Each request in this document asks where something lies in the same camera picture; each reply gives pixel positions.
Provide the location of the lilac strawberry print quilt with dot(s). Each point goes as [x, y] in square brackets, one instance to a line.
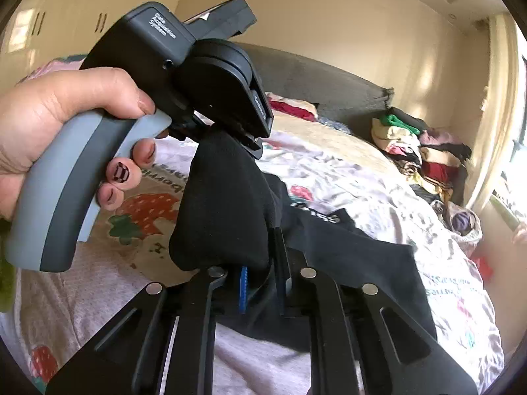
[370, 197]

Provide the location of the purple cloth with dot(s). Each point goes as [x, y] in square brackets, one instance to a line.
[463, 222]

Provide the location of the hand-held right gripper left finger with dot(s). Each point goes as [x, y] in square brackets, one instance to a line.
[243, 292]

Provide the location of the cream wardrobe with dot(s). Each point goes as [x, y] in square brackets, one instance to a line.
[61, 8]

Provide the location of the grey padded headboard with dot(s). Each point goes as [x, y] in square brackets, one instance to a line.
[321, 82]

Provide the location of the pile of folded clothes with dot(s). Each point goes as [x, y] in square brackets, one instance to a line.
[428, 156]

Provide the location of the beige bed sheet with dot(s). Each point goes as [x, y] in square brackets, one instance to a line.
[329, 144]

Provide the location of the cream window frame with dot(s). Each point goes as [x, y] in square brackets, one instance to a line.
[494, 111]

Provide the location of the blue patterned cloth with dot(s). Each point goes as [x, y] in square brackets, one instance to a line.
[333, 124]

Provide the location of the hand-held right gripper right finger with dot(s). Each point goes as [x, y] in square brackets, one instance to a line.
[281, 275]

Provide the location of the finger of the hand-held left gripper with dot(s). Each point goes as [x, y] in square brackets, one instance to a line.
[253, 147]

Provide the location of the red cloth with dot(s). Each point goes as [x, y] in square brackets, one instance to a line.
[294, 109]

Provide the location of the black and orange sweater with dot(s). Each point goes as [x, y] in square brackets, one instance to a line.
[222, 205]

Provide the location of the person's left hand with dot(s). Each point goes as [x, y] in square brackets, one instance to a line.
[49, 107]

